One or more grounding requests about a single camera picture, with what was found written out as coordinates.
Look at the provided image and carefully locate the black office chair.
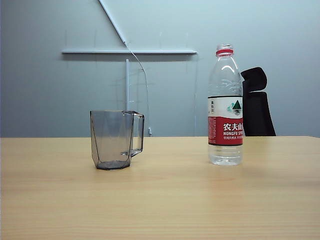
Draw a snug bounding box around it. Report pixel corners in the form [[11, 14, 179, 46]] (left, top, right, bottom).
[[240, 66, 277, 137]]

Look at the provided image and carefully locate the clear water bottle red label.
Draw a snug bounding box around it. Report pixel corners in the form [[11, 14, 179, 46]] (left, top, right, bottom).
[[207, 43, 245, 166]]

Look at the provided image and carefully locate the white diagonal wall conduit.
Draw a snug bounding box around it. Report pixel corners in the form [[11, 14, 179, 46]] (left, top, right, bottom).
[[98, 0, 129, 46]]

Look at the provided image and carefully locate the white vertical wall conduit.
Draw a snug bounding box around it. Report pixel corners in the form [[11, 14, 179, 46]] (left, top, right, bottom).
[[125, 59, 131, 111]]

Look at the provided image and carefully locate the transparent grey plastic mug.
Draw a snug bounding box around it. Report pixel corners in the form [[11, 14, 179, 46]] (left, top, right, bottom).
[[89, 109, 145, 172]]

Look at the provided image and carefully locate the white horizontal wall conduit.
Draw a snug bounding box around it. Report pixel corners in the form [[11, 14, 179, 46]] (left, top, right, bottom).
[[61, 48, 198, 56]]

